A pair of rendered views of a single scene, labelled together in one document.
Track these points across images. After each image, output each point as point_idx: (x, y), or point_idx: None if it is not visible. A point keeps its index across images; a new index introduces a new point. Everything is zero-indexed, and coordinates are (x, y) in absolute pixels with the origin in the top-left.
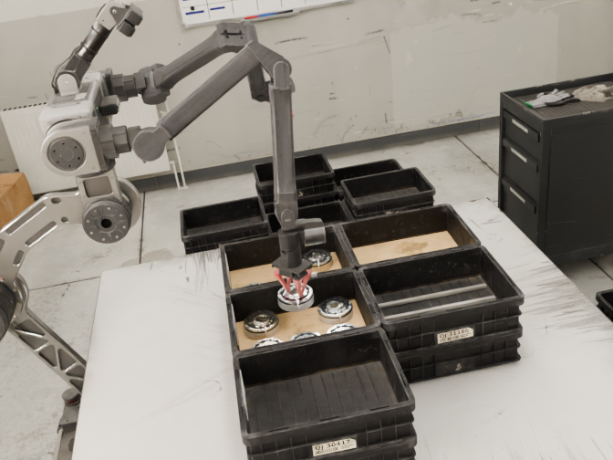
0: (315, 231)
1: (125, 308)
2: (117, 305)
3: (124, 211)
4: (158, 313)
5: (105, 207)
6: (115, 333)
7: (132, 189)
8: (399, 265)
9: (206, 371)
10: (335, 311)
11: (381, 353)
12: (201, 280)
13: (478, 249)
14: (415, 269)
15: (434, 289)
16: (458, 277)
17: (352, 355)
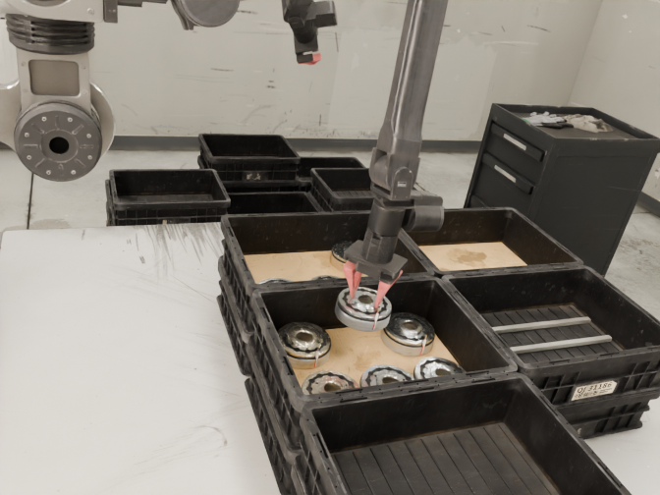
0: (430, 210)
1: (45, 292)
2: (30, 285)
3: (96, 130)
4: (101, 304)
5: (64, 116)
6: (30, 330)
7: (106, 100)
8: (492, 278)
9: (195, 408)
10: (412, 336)
11: (516, 413)
12: (163, 263)
13: (583, 271)
14: (508, 287)
15: (524, 317)
16: (548, 304)
17: (472, 412)
